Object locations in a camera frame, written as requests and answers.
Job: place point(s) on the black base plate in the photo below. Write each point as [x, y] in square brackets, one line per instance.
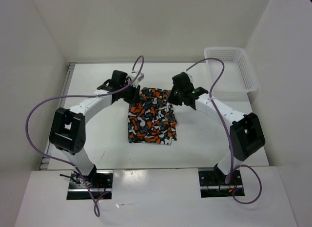
[100, 186]
[210, 187]

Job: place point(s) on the white perforated plastic basket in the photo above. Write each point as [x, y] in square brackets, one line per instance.
[233, 68]

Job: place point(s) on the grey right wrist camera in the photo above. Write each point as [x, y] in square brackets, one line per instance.
[190, 76]

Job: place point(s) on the orange grey camouflage shorts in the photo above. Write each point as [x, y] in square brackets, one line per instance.
[152, 119]

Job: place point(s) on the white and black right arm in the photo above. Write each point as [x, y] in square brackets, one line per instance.
[244, 131]

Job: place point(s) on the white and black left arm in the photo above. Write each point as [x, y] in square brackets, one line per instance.
[68, 131]

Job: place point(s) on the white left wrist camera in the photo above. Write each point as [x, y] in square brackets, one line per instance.
[136, 77]

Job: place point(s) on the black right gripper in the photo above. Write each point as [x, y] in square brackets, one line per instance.
[171, 98]

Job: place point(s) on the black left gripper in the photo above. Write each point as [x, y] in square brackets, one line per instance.
[135, 98]

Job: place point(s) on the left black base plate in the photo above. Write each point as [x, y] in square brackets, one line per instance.
[100, 186]

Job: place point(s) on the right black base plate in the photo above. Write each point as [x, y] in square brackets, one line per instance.
[210, 187]

